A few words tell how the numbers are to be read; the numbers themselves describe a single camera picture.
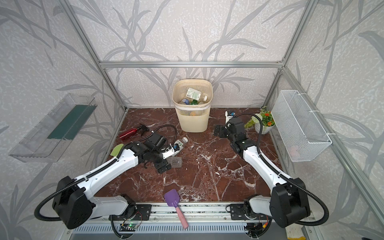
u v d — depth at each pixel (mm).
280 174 438
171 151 725
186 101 1008
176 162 880
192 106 823
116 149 975
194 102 1054
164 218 726
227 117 738
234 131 627
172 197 780
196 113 887
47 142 641
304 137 608
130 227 704
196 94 992
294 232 680
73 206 386
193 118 905
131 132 1023
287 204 397
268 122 956
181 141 959
